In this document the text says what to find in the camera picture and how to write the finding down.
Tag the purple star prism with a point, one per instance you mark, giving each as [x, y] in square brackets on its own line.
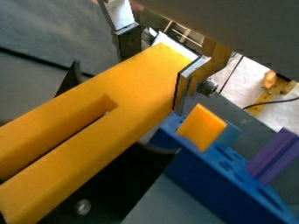
[278, 154]

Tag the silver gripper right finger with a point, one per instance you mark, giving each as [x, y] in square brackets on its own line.
[212, 61]

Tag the light blue cylinder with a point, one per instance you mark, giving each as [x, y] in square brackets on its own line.
[228, 135]

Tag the yellow frame outside enclosure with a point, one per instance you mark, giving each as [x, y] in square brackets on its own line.
[275, 85]

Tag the blue foam peg board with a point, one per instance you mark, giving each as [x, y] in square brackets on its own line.
[215, 178]

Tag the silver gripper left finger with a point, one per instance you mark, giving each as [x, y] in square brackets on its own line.
[126, 29]

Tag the yellow arch-notch block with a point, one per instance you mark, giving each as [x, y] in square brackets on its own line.
[202, 127]

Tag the yellow double-square fork block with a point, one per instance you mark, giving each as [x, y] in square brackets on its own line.
[55, 147]

